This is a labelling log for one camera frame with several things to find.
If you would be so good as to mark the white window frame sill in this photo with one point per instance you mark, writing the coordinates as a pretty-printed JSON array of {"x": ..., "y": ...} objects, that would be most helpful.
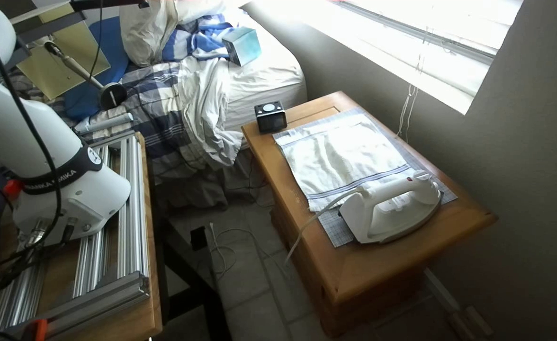
[{"x": 385, "y": 53}]

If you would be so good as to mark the white venetian window blinds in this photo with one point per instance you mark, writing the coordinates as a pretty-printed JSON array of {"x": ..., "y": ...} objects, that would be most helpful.
[{"x": 441, "y": 19}]

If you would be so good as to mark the orange clamp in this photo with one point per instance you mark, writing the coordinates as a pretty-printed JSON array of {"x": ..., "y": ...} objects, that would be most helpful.
[{"x": 38, "y": 329}]

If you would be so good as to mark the teal tissue box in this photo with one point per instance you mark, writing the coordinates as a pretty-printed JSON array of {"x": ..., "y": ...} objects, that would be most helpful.
[{"x": 242, "y": 45}]

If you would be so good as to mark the black stand with round base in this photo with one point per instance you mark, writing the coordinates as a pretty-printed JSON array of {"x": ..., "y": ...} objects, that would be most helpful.
[{"x": 110, "y": 95}]

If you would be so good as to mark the yellow-green board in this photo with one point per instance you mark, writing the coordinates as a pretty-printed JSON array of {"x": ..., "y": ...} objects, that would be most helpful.
[{"x": 62, "y": 66}]

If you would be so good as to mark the blue white striped cloth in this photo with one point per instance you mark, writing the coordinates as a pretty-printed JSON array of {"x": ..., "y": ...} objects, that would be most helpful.
[{"x": 199, "y": 38}]

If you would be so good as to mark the black cube alarm clock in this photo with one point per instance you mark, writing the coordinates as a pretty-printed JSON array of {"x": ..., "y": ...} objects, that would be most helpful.
[{"x": 269, "y": 115}]

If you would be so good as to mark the blue mat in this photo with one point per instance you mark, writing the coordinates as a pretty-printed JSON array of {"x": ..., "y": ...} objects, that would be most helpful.
[{"x": 110, "y": 47}]

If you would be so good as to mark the aluminium rail mounting frame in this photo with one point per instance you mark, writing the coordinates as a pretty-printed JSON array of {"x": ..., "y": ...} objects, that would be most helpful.
[{"x": 129, "y": 208}]

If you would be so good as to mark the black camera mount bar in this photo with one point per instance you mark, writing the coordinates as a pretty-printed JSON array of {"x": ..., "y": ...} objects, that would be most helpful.
[{"x": 110, "y": 4}]

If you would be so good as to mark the white clothes iron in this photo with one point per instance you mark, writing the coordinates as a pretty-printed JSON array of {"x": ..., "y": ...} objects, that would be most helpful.
[{"x": 385, "y": 214}]

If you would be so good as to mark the white towel with blue stripes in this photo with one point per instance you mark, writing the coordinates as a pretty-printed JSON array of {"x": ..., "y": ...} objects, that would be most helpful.
[{"x": 341, "y": 153}]

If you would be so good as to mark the white bed mattress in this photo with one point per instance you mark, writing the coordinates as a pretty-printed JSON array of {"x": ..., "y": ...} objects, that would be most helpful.
[{"x": 265, "y": 78}]

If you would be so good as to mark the white folded cloth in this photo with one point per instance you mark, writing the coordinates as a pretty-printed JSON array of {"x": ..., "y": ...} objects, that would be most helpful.
[{"x": 335, "y": 229}]

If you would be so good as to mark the black metal table frame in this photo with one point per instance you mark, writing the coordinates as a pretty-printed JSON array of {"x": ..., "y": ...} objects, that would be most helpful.
[{"x": 180, "y": 252}]

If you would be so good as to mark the white crumpled cloth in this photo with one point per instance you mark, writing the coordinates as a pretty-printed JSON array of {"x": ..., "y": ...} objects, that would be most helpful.
[{"x": 146, "y": 28}]

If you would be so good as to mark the wooden nightstand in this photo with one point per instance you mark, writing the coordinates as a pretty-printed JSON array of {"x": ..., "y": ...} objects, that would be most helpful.
[{"x": 385, "y": 271}]

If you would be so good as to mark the blue plaid blanket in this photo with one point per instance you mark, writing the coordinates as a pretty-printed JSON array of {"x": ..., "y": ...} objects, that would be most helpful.
[{"x": 155, "y": 119}]

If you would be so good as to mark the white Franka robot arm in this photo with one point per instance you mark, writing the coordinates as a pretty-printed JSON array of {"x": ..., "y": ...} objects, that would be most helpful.
[{"x": 19, "y": 138}]

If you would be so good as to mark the crumpled white bed sheet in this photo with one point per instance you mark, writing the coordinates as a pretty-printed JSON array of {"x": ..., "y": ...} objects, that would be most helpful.
[{"x": 208, "y": 106}]

